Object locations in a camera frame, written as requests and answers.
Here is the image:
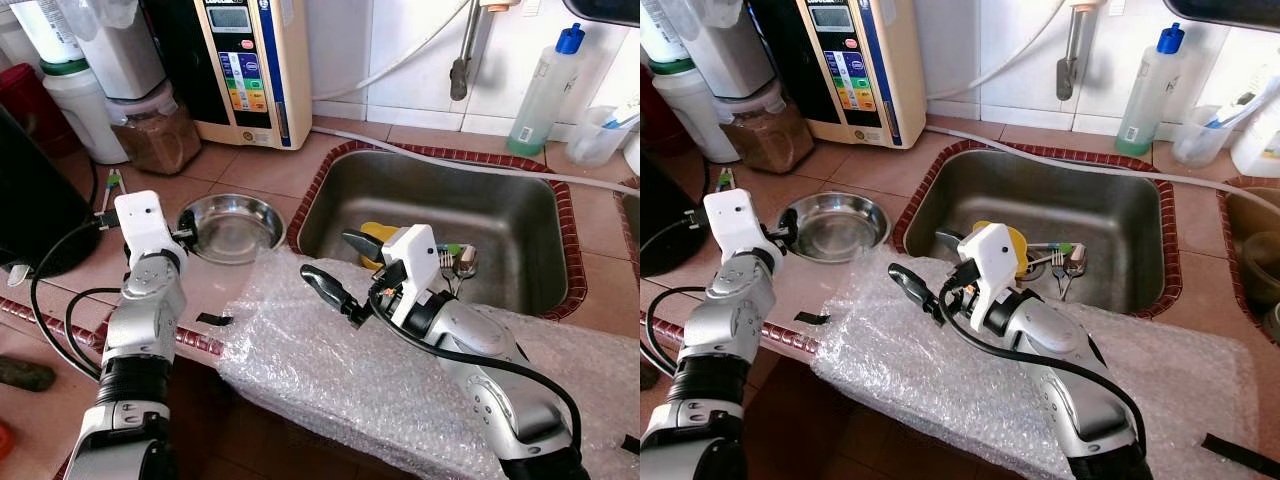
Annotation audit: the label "yellow plastic bowl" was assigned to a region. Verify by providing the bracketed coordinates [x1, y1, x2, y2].
[358, 222, 421, 271]
[975, 220, 1029, 279]

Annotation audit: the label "steel spoon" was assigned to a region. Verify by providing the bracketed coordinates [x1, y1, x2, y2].
[1048, 245, 1089, 301]
[440, 250, 479, 298]

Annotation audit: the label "plastic jar brown contents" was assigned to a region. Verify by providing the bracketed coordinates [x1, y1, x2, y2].
[720, 85, 816, 176]
[108, 85, 203, 176]

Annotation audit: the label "clear bubble wrap sheet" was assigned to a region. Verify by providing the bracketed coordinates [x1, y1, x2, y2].
[810, 248, 1261, 480]
[215, 250, 641, 480]

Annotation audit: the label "black kettle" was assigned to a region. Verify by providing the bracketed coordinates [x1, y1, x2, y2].
[640, 150, 701, 279]
[0, 105, 96, 279]

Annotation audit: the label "stainless steel sink basin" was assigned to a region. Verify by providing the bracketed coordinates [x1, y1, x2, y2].
[615, 190, 641, 261]
[903, 148, 1166, 316]
[1225, 185, 1280, 341]
[297, 150, 571, 316]

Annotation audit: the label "white canister green band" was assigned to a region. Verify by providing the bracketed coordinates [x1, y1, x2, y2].
[10, 0, 126, 166]
[640, 0, 736, 164]

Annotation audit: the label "cream water ionizer machine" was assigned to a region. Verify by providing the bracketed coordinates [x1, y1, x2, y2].
[750, 0, 926, 149]
[145, 0, 313, 151]

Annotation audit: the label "plain white filter canister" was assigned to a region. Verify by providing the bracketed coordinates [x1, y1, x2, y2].
[680, 0, 776, 99]
[60, 0, 166, 101]

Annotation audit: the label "dark red container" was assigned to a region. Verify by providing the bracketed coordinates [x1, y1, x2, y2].
[640, 65, 686, 151]
[0, 62, 66, 151]

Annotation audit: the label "white toothpaste tube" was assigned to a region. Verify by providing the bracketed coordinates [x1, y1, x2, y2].
[1205, 70, 1280, 131]
[600, 100, 641, 131]

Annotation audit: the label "clear plastic cup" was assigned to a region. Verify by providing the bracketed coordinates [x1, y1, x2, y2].
[1172, 103, 1241, 166]
[567, 105, 631, 166]

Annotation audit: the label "dark green lump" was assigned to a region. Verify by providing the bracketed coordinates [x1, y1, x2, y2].
[0, 355, 56, 393]

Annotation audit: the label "clear bottle blue cap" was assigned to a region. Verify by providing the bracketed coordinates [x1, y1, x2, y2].
[505, 25, 586, 156]
[1115, 22, 1186, 156]

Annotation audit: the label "black tray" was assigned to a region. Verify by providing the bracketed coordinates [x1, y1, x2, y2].
[563, 0, 641, 26]
[1165, 0, 1280, 33]

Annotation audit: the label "small steel bowl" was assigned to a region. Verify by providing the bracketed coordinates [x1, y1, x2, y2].
[1240, 230, 1280, 301]

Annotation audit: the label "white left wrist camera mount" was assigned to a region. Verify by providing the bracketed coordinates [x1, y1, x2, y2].
[703, 188, 779, 263]
[113, 190, 188, 263]

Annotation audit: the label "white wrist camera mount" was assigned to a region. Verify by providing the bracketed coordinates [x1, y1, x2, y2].
[113, 190, 188, 263]
[958, 222, 1021, 321]
[378, 224, 443, 326]
[703, 188, 779, 263]

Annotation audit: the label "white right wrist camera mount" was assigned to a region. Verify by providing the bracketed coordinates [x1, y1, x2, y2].
[958, 222, 1021, 321]
[378, 224, 443, 326]

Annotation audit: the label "white ionizer hose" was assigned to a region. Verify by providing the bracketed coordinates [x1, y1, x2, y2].
[312, 0, 471, 101]
[925, 0, 1071, 101]

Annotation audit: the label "wall mounted steel faucet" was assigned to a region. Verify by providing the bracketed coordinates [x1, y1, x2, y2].
[450, 0, 521, 101]
[1055, 0, 1106, 101]

